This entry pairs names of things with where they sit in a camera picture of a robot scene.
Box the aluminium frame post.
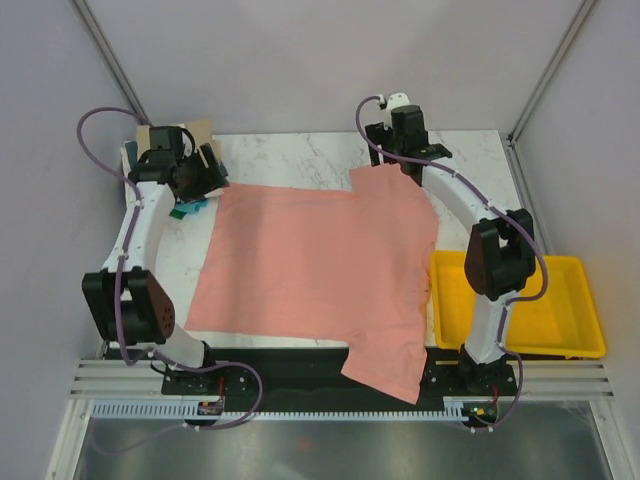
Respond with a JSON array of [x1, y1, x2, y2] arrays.
[[69, 0, 149, 120], [505, 0, 599, 149]]

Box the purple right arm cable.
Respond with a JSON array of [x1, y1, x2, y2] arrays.
[[355, 94, 550, 434]]

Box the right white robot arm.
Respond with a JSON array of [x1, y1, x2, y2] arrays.
[[357, 93, 545, 394]]

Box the pink t shirt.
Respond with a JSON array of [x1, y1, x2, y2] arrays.
[[186, 165, 439, 404]]

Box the aluminium extrusion rails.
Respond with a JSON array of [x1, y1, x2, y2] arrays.
[[70, 360, 163, 400]]

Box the yellow plastic bin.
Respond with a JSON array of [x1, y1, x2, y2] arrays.
[[431, 251, 606, 359]]

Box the left aluminium frame post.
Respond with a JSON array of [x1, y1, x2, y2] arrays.
[[69, 0, 149, 120]]

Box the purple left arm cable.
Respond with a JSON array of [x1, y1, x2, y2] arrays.
[[75, 105, 264, 431]]

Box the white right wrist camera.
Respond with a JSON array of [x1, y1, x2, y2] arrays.
[[378, 92, 410, 112]]

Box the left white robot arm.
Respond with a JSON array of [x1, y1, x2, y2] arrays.
[[82, 126, 229, 393]]

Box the folded green t shirt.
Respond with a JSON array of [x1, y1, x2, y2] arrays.
[[170, 208, 187, 220]]

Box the folded dark blue t shirt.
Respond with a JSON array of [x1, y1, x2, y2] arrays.
[[126, 141, 138, 169]]

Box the right aluminium frame post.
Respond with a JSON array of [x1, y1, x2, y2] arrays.
[[505, 0, 599, 149]]

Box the folded teal t shirt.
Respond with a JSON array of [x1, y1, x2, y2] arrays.
[[174, 199, 208, 215]]

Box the white slotted cable duct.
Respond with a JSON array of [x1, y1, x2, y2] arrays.
[[91, 399, 497, 423]]

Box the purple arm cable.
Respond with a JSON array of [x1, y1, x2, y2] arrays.
[[75, 105, 264, 431], [355, 94, 550, 434]]

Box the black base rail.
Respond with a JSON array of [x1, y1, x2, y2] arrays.
[[160, 344, 516, 414]]

